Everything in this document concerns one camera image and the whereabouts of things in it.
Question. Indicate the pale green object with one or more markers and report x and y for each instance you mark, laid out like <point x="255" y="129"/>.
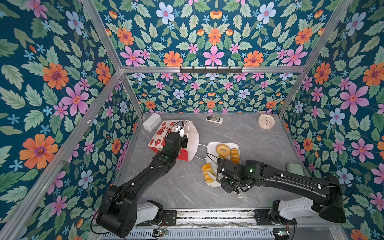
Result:
<point x="295" y="169"/>

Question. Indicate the pink round clock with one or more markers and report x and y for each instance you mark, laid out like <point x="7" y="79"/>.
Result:
<point x="266" y="122"/>

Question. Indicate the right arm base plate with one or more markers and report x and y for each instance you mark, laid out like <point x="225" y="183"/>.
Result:
<point x="266" y="217"/>

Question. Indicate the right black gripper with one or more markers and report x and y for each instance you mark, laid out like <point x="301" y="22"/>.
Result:
<point x="224" y="186"/>

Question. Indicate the white remote control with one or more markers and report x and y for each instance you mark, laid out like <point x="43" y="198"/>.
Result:
<point x="213" y="119"/>

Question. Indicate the red white paper bag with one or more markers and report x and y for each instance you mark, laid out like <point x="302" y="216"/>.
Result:
<point x="157" y="142"/>

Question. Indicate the white plastic box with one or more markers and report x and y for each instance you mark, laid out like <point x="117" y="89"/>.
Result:
<point x="152" y="122"/>

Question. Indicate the long twisted bread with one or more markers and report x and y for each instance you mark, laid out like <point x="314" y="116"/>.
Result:
<point x="235" y="156"/>

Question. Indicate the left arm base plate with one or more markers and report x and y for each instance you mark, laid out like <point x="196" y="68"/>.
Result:
<point x="168" y="218"/>

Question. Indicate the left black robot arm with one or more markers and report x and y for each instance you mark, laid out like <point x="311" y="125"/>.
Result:
<point x="120" y="212"/>

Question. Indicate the black hook rail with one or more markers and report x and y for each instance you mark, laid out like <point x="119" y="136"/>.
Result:
<point x="209" y="70"/>

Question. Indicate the ring donut bread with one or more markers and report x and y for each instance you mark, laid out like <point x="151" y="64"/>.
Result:
<point x="223" y="150"/>

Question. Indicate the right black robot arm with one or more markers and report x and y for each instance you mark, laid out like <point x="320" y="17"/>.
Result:
<point x="317" y="197"/>

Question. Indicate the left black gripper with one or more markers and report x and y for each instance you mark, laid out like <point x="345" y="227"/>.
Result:
<point x="184" y="141"/>

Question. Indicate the white rectangular tray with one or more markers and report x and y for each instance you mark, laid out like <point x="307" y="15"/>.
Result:
<point x="219" y="157"/>

